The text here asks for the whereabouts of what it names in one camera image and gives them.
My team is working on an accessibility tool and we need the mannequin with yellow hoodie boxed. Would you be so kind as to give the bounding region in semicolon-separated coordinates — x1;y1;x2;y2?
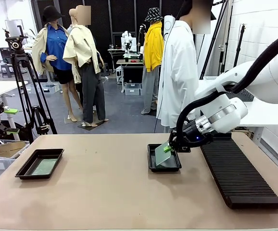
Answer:
140;7;165;116

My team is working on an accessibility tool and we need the person in white coat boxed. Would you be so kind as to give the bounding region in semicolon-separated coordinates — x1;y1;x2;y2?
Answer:
157;0;216;133

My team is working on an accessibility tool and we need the background workbench with black panel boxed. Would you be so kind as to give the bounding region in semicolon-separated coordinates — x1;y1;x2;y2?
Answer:
116;59;145;93

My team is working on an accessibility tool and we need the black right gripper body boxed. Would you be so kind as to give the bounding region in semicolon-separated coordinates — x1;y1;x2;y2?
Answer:
168;122;215;154

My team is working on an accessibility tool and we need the mannequin with blue shirt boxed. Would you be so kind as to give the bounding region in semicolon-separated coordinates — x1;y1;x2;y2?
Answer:
31;6;83;123

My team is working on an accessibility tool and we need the black plastic ESD tray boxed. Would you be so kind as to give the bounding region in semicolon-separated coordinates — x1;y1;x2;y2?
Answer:
14;148;65;180
147;143;182;173

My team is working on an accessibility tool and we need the thin black light stand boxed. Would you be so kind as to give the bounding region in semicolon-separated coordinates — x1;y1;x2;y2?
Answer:
231;23;247;68

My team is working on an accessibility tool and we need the black slotted board rack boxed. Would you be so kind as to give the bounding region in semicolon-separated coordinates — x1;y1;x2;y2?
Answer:
199;131;278;209

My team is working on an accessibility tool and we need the black camera tripod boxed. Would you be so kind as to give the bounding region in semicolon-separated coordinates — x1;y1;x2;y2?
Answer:
2;25;58;142

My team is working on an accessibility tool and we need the clear plastic storage bin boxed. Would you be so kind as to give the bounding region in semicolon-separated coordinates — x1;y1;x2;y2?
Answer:
124;83;142;96

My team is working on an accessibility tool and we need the brown cardboard box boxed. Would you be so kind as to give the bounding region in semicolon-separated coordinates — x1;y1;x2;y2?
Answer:
0;141;26;159

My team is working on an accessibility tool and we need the mannequin with cream jacket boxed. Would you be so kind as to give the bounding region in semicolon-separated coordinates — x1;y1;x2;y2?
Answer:
62;5;110;128

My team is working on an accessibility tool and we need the black white patterned bucket hat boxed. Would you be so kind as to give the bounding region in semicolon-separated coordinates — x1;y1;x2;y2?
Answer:
144;7;164;23

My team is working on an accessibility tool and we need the black brimmed hat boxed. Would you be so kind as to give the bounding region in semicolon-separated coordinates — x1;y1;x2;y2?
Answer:
42;6;65;25

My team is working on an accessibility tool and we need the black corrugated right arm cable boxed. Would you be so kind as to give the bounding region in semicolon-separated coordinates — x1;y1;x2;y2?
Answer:
176;28;278;145

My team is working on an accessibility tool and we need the green glass plate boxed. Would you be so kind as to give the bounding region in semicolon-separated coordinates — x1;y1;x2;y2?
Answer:
30;158;58;176
154;141;172;167

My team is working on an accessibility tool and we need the grey plastic woven basket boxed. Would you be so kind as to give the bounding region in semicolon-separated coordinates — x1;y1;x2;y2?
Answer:
241;89;255;103

